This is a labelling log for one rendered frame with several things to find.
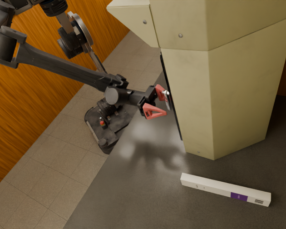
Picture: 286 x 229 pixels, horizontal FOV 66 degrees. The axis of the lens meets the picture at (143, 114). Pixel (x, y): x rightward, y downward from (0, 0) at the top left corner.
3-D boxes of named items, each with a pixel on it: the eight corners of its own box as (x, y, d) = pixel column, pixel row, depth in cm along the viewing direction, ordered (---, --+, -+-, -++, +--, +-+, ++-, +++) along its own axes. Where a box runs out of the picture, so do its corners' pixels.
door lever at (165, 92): (179, 114, 74) (182, 108, 75) (175, 95, 67) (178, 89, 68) (165, 111, 77) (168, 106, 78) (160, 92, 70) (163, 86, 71)
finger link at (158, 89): (176, 86, 74) (152, 82, 79) (167, 101, 71) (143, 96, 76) (179, 100, 79) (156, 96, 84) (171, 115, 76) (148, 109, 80)
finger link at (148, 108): (170, 95, 72) (146, 91, 77) (161, 111, 69) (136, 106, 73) (174, 109, 77) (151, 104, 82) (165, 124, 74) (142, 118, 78)
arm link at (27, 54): (3, 24, 67) (-5, 56, 70) (-1, 27, 62) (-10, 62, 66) (125, 74, 88) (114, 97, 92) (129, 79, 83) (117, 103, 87)
